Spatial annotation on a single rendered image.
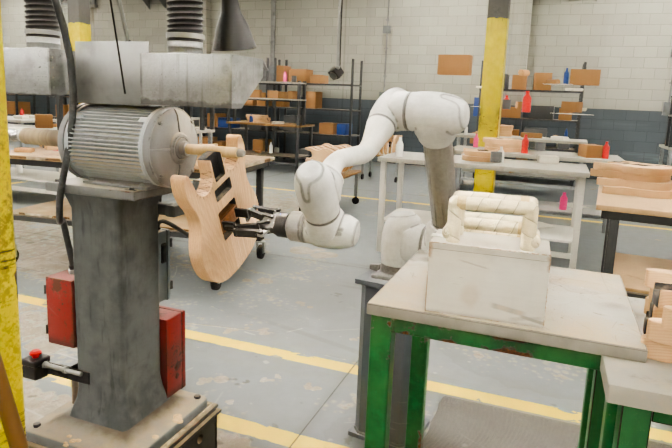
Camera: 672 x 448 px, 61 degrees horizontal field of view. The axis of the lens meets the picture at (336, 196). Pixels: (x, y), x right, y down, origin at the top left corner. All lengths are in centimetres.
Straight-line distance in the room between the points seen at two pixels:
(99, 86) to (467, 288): 126
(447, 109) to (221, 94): 73
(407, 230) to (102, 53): 127
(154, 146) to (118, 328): 63
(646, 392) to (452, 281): 44
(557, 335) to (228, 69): 104
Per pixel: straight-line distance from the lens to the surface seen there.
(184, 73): 165
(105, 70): 194
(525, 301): 138
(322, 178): 147
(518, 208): 134
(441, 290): 139
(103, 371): 215
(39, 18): 208
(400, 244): 231
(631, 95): 1257
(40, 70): 202
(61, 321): 220
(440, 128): 191
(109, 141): 188
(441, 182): 206
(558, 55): 1254
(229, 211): 178
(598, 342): 139
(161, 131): 180
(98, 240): 199
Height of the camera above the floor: 143
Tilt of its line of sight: 10 degrees down
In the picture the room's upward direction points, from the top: 2 degrees clockwise
